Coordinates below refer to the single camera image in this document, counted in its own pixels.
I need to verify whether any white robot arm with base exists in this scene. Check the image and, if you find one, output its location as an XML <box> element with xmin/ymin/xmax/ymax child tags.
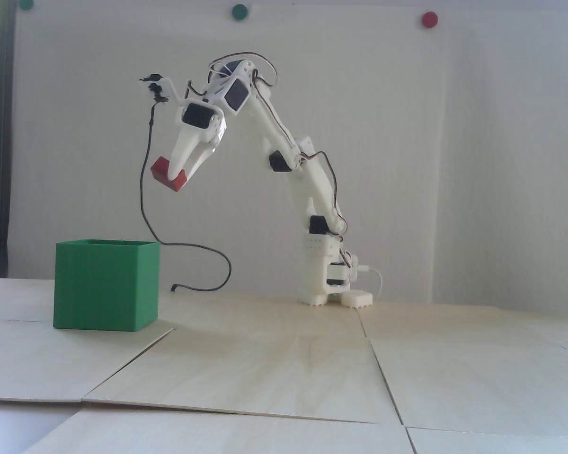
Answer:
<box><xmin>207</xmin><ymin>59</ymin><xmax>374</xmax><ymax>310</ymax></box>

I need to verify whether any dark window frame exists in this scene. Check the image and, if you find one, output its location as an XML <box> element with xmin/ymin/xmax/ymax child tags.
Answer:
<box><xmin>0</xmin><ymin>0</ymin><xmax>17</xmax><ymax>279</ymax></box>

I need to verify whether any white power cable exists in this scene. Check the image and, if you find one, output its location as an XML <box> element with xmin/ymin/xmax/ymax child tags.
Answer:
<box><xmin>365</xmin><ymin>266</ymin><xmax>384</xmax><ymax>302</ymax></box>

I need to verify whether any red black servo wire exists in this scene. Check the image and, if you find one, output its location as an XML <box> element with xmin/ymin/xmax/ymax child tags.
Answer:
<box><xmin>207</xmin><ymin>51</ymin><xmax>279</xmax><ymax>88</ymax></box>
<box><xmin>301</xmin><ymin>151</ymin><xmax>350</xmax><ymax>237</ymax></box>

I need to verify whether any white gripper with motor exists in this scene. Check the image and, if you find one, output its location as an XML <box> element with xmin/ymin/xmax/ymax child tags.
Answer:
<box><xmin>169</xmin><ymin>94</ymin><xmax>227</xmax><ymax>181</ymax></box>

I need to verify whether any green open box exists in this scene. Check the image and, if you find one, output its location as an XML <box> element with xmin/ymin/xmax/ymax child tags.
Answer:
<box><xmin>53</xmin><ymin>239</ymin><xmax>160</xmax><ymax>332</ymax></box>

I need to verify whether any white backdrop sheet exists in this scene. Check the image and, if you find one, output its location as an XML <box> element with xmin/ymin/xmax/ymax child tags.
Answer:
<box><xmin>9</xmin><ymin>0</ymin><xmax>448</xmax><ymax>303</ymax></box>

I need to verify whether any red block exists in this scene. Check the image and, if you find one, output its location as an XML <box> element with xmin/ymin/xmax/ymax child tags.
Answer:
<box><xmin>151</xmin><ymin>157</ymin><xmax>186</xmax><ymax>192</ymax></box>

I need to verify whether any thin black camera cable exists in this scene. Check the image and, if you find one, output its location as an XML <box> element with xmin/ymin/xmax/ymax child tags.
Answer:
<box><xmin>140</xmin><ymin>97</ymin><xmax>232</xmax><ymax>292</ymax></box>

